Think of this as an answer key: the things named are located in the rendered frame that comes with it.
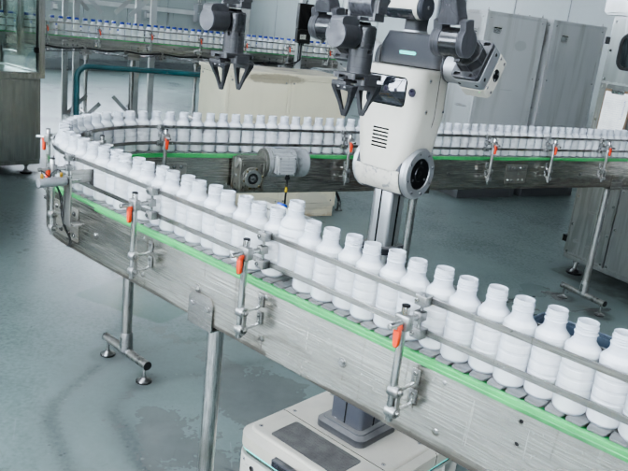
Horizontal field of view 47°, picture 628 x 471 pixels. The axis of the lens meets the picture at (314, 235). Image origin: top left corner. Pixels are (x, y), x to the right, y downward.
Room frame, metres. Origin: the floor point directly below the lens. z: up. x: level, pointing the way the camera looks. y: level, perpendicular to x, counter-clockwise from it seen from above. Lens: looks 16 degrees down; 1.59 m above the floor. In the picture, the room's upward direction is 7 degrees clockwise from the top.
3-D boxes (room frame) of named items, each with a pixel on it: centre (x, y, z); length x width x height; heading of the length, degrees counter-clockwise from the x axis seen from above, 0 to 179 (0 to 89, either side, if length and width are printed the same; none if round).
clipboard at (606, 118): (5.05, -1.94, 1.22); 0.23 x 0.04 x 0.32; 30
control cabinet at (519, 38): (7.77, -1.65, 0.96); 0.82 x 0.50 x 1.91; 120
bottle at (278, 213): (1.65, 0.09, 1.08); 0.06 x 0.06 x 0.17
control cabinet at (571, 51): (8.22, -2.43, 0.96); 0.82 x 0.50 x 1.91; 120
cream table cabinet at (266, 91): (6.07, 0.47, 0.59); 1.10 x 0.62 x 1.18; 120
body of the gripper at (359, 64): (1.71, -0.06, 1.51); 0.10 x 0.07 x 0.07; 137
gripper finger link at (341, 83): (1.70, -0.05, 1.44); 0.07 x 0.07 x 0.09; 47
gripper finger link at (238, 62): (2.03, 0.26, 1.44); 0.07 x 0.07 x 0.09; 49
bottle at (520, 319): (1.21, -0.39, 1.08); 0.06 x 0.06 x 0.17
